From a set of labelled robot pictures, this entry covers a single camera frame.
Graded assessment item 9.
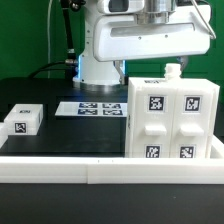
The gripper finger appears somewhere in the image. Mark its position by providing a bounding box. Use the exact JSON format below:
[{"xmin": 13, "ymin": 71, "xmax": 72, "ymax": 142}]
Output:
[
  {"xmin": 114, "ymin": 60, "xmax": 125, "ymax": 85},
  {"xmin": 178, "ymin": 56, "xmax": 189, "ymax": 70}
]

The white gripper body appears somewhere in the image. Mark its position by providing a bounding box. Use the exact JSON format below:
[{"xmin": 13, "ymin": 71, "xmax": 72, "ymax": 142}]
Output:
[{"xmin": 93, "ymin": 3, "xmax": 211, "ymax": 61}]

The white cabinet door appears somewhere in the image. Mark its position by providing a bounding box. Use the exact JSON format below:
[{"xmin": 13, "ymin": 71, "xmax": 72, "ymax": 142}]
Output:
[
  {"xmin": 133, "ymin": 84, "xmax": 175, "ymax": 158},
  {"xmin": 164, "ymin": 63, "xmax": 219, "ymax": 159}
]

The white cabinet body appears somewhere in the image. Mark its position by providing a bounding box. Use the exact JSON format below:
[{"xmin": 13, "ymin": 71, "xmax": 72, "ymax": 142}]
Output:
[{"xmin": 125, "ymin": 78, "xmax": 219, "ymax": 158}]

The white cabinet top block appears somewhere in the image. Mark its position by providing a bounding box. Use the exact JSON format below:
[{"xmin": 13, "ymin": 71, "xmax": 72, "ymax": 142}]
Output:
[{"xmin": 4, "ymin": 104, "xmax": 43, "ymax": 135}]

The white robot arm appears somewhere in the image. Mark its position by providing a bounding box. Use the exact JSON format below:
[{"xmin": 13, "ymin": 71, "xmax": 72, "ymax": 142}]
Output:
[{"xmin": 60, "ymin": 0, "xmax": 216, "ymax": 91}]

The white tag sheet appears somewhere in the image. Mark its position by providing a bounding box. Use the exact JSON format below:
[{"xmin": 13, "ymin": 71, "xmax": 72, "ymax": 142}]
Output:
[{"xmin": 55, "ymin": 102, "xmax": 127, "ymax": 117}]

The white U-shaped fence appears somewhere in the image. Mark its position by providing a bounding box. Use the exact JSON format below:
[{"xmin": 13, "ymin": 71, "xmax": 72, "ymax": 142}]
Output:
[{"xmin": 0, "ymin": 121, "xmax": 224, "ymax": 185}]

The black hose cable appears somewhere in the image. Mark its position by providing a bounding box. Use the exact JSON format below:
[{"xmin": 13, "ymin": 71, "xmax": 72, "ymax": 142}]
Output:
[{"xmin": 27, "ymin": 0, "xmax": 80, "ymax": 80}]

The white cable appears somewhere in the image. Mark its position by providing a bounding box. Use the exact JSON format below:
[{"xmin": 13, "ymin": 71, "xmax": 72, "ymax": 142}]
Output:
[{"xmin": 46, "ymin": 0, "xmax": 54, "ymax": 79}]

